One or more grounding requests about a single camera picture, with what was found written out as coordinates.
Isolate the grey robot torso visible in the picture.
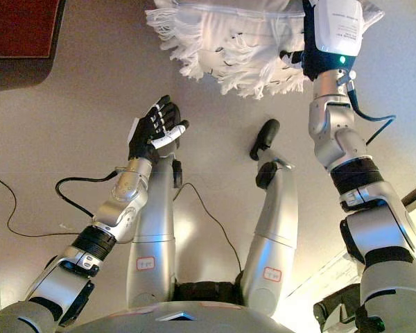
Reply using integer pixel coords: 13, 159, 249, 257
64, 273, 295, 333

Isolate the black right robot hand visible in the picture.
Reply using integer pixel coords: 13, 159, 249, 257
279, 0, 365, 83

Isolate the brown wooden cabinet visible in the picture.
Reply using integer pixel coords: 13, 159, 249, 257
0, 0, 67, 94

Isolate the silver right robot leg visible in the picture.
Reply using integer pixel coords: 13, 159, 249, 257
239, 119, 299, 318

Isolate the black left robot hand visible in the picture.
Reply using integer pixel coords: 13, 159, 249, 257
127, 95, 191, 162

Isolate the white fringed pillow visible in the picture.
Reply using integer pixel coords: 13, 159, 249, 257
144, 0, 385, 101

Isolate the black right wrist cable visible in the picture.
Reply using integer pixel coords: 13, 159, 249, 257
346, 78, 398, 146

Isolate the thin black floor cable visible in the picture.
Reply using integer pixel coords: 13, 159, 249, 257
0, 171, 245, 273

